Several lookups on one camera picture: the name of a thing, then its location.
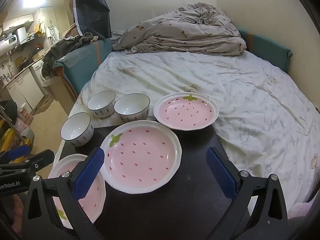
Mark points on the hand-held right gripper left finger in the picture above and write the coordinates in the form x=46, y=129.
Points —
x=90, y=172

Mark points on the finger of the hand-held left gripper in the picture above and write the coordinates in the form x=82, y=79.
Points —
x=40, y=158
x=17, y=152

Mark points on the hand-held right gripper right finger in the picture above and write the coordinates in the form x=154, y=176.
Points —
x=220, y=175

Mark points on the pink strawberry plate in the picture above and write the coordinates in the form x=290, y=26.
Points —
x=142, y=160
x=93, y=203
x=185, y=112

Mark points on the white bowl with dark rim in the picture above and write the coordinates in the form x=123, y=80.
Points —
x=101, y=102
x=131, y=105
x=75, y=127

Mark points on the black flat board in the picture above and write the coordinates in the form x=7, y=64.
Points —
x=195, y=205

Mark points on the black bag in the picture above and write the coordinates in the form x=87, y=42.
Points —
x=8, y=110

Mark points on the beige kitchen base cabinets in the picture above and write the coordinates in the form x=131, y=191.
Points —
x=20, y=90

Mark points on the bed with white sheet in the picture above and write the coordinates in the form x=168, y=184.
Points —
x=237, y=92

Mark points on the white washing machine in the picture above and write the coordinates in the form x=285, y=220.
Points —
x=37, y=70

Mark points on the pink cloth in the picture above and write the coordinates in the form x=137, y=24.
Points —
x=300, y=210

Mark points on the dark clothes pile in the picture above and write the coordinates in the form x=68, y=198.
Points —
x=62, y=50

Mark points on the white water heater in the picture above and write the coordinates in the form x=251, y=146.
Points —
x=12, y=40

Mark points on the white hanging garment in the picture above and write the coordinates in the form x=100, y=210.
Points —
x=52, y=33

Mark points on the grey printed blanket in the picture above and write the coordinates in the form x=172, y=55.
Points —
x=175, y=32

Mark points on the dark hanging cloth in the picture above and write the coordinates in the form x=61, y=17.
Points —
x=90, y=10

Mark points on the teal padded bed frame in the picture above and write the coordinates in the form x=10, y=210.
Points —
x=80, y=67

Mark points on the beige wall cabinets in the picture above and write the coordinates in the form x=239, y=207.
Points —
x=18, y=22

